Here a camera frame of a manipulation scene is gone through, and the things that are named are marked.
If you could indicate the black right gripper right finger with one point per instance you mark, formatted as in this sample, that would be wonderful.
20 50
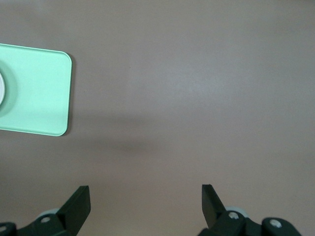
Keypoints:
221 221

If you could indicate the round beige plate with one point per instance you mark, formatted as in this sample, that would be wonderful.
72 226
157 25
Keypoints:
1 88

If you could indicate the light green rectangular tray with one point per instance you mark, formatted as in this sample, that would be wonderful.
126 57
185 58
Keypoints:
39 93

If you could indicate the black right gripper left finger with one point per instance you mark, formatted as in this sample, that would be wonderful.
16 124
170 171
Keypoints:
61 221

